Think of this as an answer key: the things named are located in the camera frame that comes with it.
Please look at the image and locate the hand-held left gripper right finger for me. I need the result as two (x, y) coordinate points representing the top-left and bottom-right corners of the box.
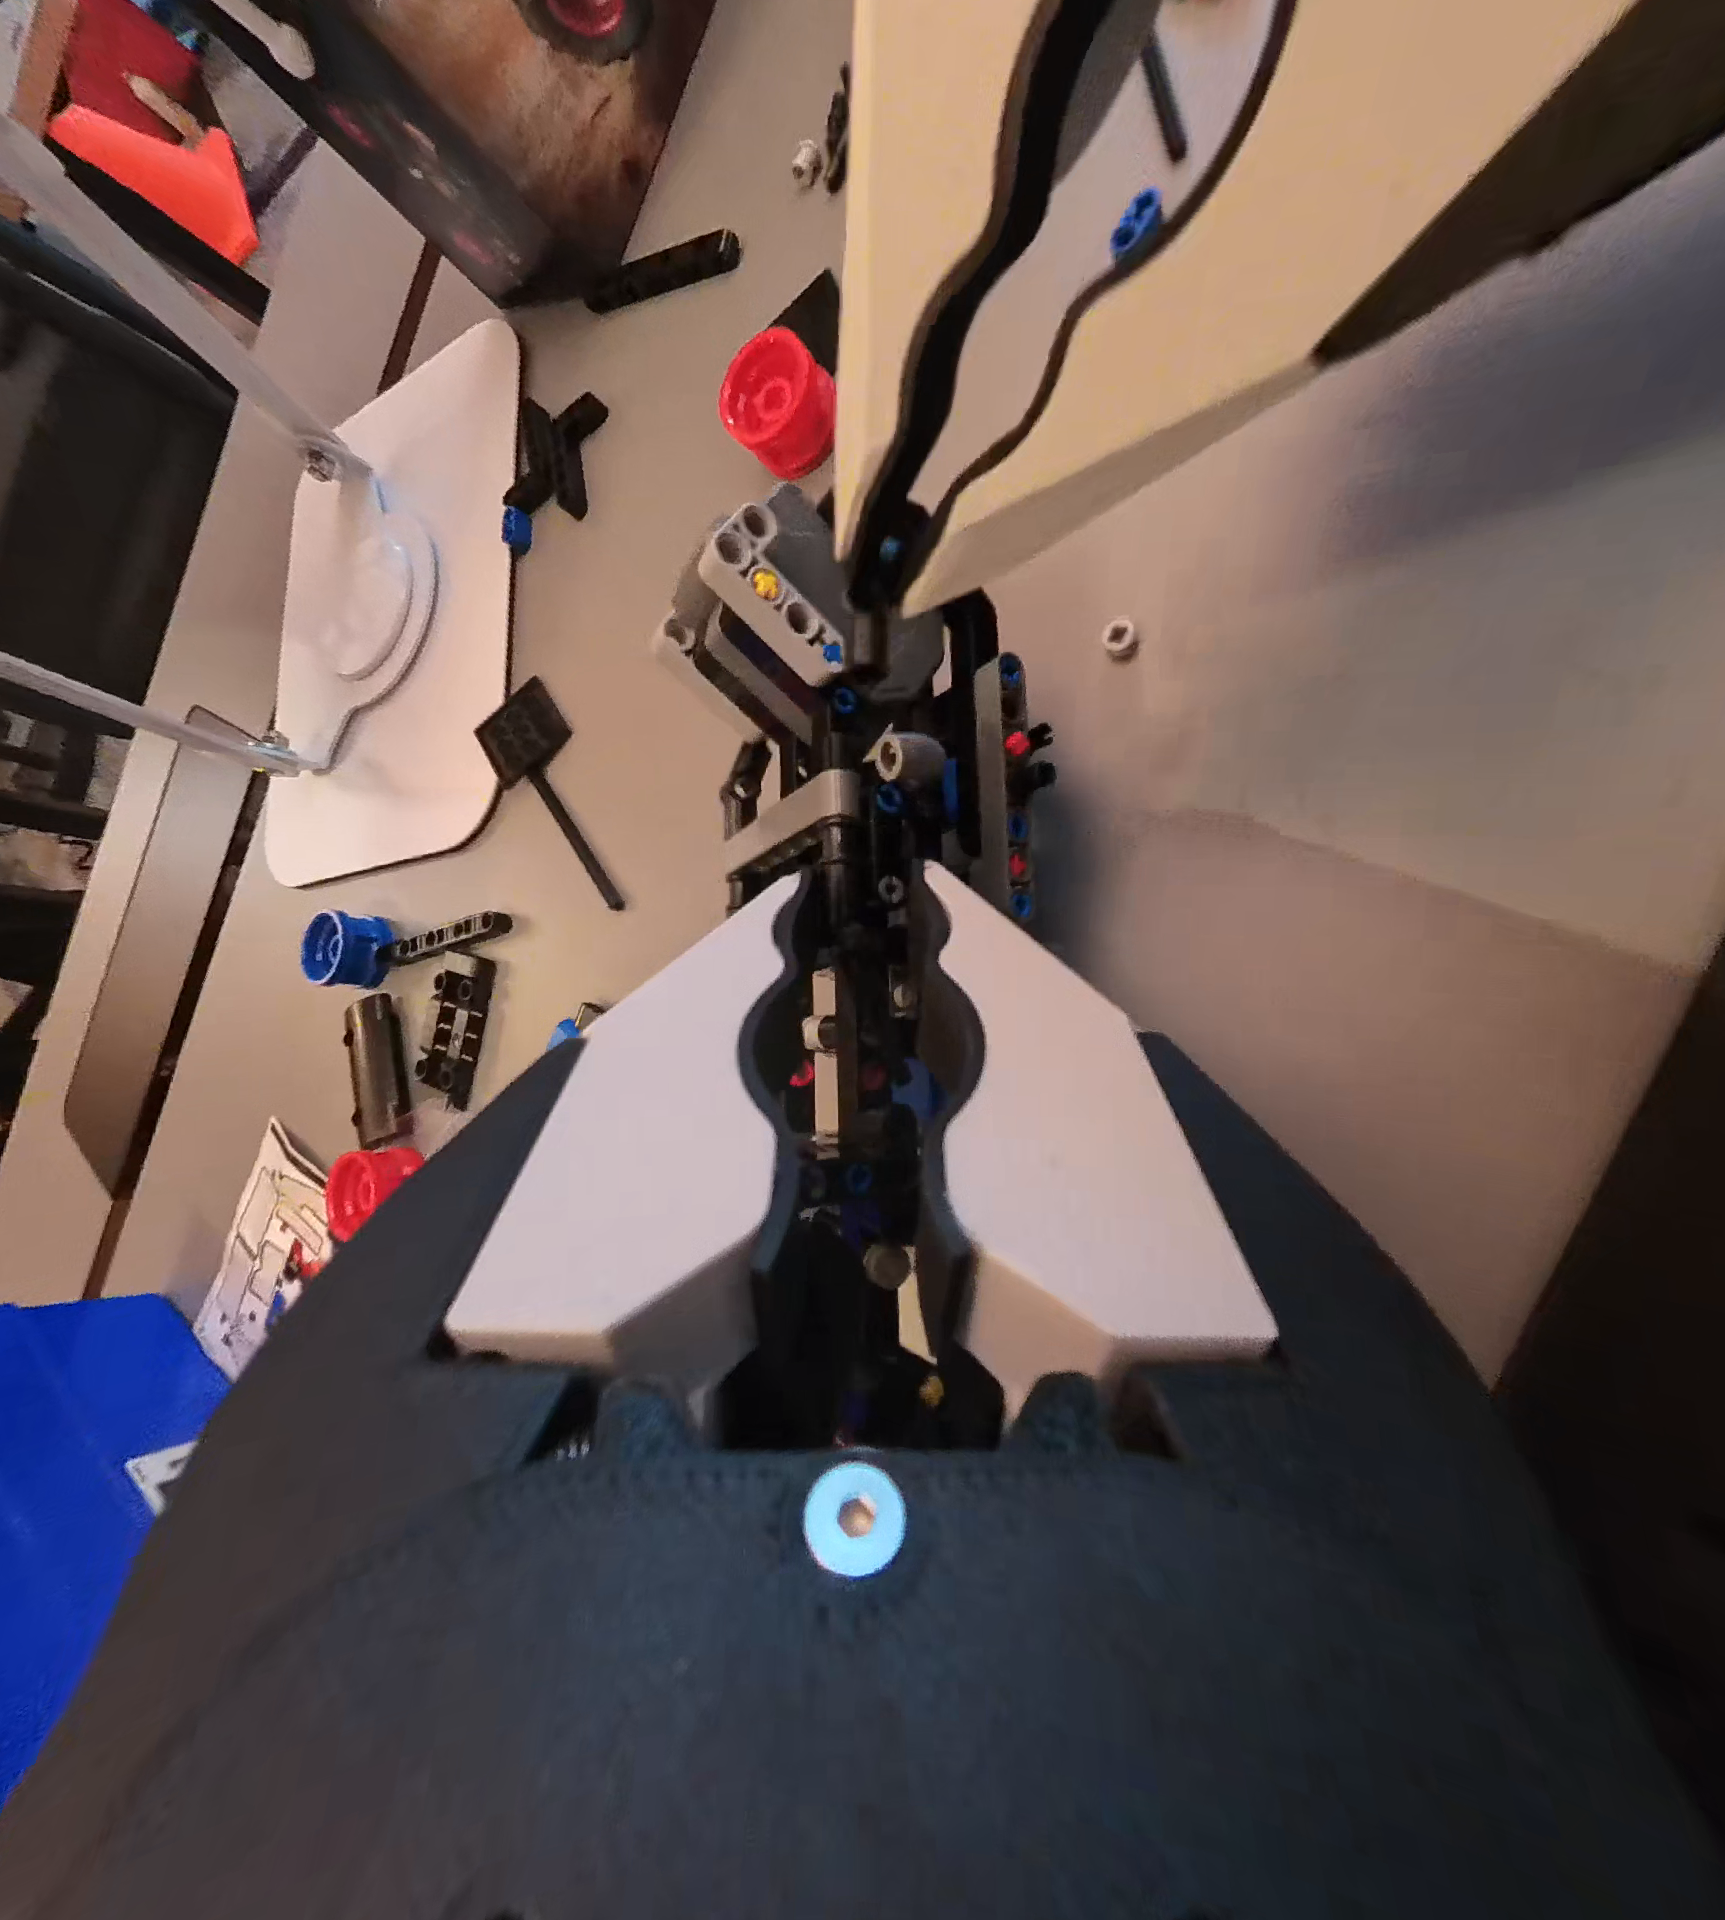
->
(924, 867), (1279, 1423)

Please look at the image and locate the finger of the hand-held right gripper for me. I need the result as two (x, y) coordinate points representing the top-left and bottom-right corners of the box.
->
(895, 0), (1652, 620)
(834, 0), (1108, 596)

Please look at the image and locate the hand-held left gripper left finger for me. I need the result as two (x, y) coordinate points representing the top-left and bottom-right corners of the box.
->
(446, 871), (809, 1414)

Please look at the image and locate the toy brick vehicle chassis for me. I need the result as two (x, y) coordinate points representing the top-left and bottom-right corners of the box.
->
(654, 483), (1059, 1423)

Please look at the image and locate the grey desk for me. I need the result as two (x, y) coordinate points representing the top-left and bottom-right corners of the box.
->
(0, 0), (1725, 1395)

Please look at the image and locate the dark flat panel piece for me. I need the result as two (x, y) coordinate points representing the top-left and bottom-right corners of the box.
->
(765, 269), (844, 355)

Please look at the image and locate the red wheel rim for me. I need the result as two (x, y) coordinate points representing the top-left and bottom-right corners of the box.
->
(330, 1148), (431, 1242)
(722, 326), (844, 463)

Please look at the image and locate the black cylinder brick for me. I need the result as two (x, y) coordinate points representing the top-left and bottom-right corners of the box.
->
(337, 991), (412, 1148)

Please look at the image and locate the thick black beam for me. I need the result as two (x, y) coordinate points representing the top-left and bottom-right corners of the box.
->
(586, 226), (747, 314)

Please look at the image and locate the sticker sheet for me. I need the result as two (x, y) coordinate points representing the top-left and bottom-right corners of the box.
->
(191, 1116), (337, 1379)

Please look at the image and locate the blue wheel rim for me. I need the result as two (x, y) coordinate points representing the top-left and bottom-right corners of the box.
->
(299, 911), (393, 984)

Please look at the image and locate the toy set box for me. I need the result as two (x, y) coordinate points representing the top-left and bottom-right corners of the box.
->
(191, 0), (722, 304)

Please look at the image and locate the black bent beam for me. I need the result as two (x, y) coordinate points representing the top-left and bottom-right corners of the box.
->
(501, 397), (590, 525)

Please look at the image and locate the white stand base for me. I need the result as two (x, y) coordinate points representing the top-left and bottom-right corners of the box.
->
(259, 314), (524, 889)

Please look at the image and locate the black perforated panel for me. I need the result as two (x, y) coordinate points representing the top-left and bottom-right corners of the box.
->
(1494, 769), (1725, 1920)

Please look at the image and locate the blue storage bin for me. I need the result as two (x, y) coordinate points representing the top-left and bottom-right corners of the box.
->
(0, 1294), (240, 1920)

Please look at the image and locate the orange plastic object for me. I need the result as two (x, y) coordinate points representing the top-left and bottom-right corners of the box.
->
(43, 101), (259, 269)

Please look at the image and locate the black frame brick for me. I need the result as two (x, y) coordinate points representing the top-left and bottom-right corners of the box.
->
(418, 954), (494, 1111)

